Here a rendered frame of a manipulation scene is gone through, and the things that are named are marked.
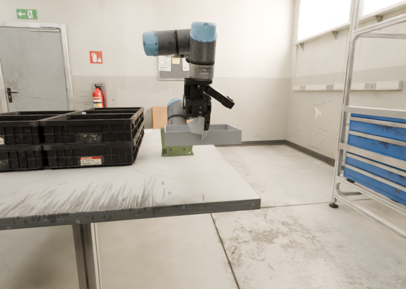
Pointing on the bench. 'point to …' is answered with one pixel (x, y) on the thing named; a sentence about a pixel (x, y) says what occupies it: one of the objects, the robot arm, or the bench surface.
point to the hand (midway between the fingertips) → (203, 135)
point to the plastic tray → (175, 130)
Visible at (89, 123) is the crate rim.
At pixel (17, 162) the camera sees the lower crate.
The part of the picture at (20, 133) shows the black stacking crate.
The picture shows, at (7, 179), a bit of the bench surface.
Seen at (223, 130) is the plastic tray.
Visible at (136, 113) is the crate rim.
